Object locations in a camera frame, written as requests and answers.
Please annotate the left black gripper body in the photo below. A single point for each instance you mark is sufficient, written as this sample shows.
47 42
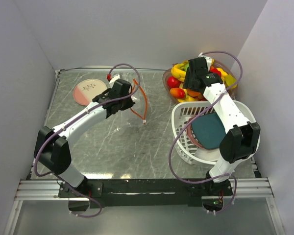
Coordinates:
126 104

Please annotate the orange fruit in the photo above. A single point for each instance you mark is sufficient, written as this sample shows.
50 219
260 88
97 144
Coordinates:
193 93

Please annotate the yellow banana bunch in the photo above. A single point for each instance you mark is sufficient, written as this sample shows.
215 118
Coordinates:
178 71

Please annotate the clear orange zip top bag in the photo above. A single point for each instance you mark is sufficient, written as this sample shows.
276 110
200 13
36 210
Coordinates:
136 116

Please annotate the clear brown fruit bowl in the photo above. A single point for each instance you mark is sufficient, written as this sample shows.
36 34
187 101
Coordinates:
226 75

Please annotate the aluminium frame rail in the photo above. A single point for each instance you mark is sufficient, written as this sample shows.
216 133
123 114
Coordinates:
45 190

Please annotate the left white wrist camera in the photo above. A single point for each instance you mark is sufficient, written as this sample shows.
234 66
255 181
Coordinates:
112 79

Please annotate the pink and cream plate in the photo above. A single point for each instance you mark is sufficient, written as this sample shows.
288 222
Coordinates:
86 90

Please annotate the white plate in basket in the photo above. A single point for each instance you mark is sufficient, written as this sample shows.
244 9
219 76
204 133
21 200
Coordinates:
210 155

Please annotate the teal plate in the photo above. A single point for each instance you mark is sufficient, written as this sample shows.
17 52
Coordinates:
209 130

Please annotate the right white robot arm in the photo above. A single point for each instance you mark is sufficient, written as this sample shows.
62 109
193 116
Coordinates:
241 135

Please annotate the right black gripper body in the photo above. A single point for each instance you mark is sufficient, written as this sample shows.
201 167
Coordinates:
188 83

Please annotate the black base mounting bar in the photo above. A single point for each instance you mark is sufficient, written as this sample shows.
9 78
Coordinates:
152 192

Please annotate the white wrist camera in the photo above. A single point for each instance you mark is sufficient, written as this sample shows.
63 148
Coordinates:
112 79
209 60

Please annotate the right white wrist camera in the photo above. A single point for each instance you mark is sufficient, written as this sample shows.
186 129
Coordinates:
209 60

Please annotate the red apple front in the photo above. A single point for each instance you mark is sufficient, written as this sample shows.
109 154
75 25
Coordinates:
173 82

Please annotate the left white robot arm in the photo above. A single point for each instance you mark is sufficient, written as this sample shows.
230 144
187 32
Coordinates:
52 148

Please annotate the pink plate in basket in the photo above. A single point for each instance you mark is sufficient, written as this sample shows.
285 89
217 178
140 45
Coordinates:
192 138

